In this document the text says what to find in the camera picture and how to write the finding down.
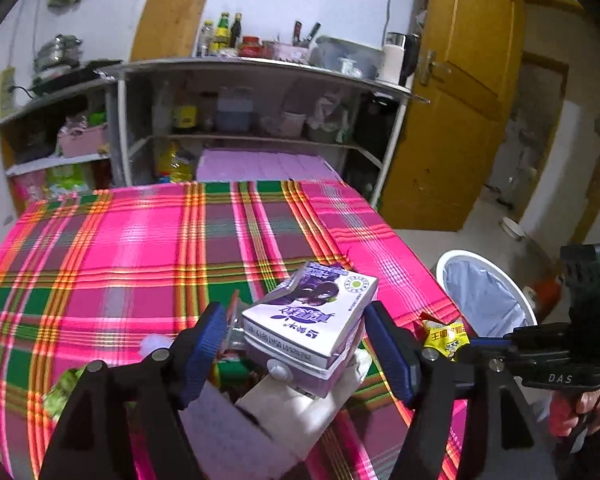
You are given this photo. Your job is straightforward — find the small clear bottle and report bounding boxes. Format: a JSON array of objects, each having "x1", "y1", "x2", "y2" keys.
[{"x1": 198, "y1": 20, "x2": 215, "y2": 57}]

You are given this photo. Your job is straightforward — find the blue-grey plastic jug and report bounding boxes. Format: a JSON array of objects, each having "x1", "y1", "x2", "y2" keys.
[{"x1": 215, "y1": 87, "x2": 255, "y2": 133}]

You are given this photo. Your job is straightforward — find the clear plastic container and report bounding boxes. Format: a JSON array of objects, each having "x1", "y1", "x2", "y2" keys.
[{"x1": 310, "y1": 36, "x2": 386, "y2": 81}]

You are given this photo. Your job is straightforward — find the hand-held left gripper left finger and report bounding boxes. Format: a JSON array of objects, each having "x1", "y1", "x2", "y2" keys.
[{"x1": 39, "y1": 302, "x2": 229, "y2": 480}]

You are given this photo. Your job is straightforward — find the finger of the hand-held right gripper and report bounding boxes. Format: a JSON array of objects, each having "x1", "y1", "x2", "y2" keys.
[{"x1": 455, "y1": 335, "x2": 518, "y2": 376}]

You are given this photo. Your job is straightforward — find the yellow wooden door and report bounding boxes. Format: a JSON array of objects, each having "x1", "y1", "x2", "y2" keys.
[{"x1": 380, "y1": 0, "x2": 526, "y2": 233}]

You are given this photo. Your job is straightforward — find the green bottle with yellow label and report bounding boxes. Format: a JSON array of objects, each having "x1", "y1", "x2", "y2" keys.
[{"x1": 211, "y1": 11, "x2": 232, "y2": 53}]

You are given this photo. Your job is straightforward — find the yellow power strip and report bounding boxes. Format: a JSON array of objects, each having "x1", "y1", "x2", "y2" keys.
[{"x1": 0, "y1": 66, "x2": 16, "y2": 118}]

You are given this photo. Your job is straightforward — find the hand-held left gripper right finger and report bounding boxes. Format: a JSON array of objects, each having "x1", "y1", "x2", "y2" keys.
[{"x1": 364, "y1": 301, "x2": 543, "y2": 480}]

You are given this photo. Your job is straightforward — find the purple milk carton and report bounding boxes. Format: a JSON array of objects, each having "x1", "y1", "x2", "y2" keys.
[{"x1": 241, "y1": 260, "x2": 379, "y2": 398}]

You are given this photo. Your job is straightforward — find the metal door handle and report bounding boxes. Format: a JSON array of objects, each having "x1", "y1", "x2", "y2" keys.
[{"x1": 417, "y1": 50, "x2": 451, "y2": 86}]

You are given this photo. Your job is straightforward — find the pink plastic basket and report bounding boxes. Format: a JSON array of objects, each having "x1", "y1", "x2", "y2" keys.
[{"x1": 57, "y1": 122, "x2": 110, "y2": 158}]

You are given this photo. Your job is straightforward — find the white tissue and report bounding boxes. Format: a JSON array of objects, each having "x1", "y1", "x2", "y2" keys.
[{"x1": 235, "y1": 347, "x2": 376, "y2": 463}]

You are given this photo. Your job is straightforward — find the white bowl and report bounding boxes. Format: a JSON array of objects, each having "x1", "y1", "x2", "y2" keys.
[{"x1": 500, "y1": 217, "x2": 526, "y2": 241}]

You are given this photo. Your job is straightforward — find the green food packages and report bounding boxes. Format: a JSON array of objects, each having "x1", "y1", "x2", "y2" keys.
[{"x1": 45, "y1": 162, "x2": 88, "y2": 196}]

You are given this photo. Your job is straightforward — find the pink plaid tablecloth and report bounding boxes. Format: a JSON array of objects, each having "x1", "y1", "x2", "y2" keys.
[{"x1": 0, "y1": 180, "x2": 468, "y2": 480}]

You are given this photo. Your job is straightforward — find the white trash bin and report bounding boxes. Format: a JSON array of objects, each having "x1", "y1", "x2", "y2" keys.
[
  {"x1": 432, "y1": 249, "x2": 539, "y2": 341},
  {"x1": 442, "y1": 256, "x2": 526, "y2": 338}
]

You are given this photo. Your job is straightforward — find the steel pot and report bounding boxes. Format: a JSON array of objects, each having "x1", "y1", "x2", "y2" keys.
[{"x1": 34, "y1": 34, "x2": 83, "y2": 73}]

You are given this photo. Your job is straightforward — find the small white bucket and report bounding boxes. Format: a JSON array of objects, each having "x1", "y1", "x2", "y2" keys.
[{"x1": 280, "y1": 110, "x2": 308, "y2": 137}]

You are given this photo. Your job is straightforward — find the large metal shelf rack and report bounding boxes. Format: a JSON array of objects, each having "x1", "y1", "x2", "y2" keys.
[{"x1": 97, "y1": 57, "x2": 428, "y2": 206}]

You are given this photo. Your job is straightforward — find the black induction cooker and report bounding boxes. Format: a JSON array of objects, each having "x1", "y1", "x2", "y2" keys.
[{"x1": 30, "y1": 60, "x2": 123, "y2": 96}]

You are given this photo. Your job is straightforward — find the yellow snack wrapper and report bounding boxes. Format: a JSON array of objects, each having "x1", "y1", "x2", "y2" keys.
[{"x1": 420, "y1": 312, "x2": 468, "y2": 361}]

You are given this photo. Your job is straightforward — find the storage box with pink lid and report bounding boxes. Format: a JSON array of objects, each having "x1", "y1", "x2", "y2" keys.
[{"x1": 196, "y1": 147, "x2": 341, "y2": 182}]

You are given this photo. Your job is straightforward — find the wooden cutting board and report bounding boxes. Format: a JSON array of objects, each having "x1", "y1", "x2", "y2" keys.
[{"x1": 130, "y1": 0, "x2": 211, "y2": 63}]

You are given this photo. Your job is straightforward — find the crumpled plastic bag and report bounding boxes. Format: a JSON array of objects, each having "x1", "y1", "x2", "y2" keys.
[{"x1": 307, "y1": 92, "x2": 348, "y2": 131}]

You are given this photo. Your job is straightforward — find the person's right hand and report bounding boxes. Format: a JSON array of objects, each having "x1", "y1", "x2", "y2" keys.
[{"x1": 572, "y1": 360, "x2": 600, "y2": 436}]

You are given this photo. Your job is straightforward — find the pink utensil holder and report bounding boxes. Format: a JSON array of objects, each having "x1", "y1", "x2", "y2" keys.
[{"x1": 272, "y1": 40, "x2": 311, "y2": 63}]

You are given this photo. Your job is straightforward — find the green snack packet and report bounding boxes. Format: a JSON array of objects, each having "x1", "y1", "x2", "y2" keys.
[{"x1": 42, "y1": 365, "x2": 96, "y2": 421}]

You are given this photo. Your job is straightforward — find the white electric kettle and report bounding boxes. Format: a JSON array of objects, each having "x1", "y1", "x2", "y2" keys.
[{"x1": 377, "y1": 31, "x2": 421, "y2": 86}]

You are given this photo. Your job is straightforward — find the small metal shelf rack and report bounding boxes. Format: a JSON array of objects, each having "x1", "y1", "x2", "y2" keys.
[{"x1": 0, "y1": 77, "x2": 118, "y2": 211}]

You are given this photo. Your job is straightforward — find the yellow cooking oil bottle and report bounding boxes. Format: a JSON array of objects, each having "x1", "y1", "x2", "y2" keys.
[{"x1": 157, "y1": 141, "x2": 196, "y2": 183}]

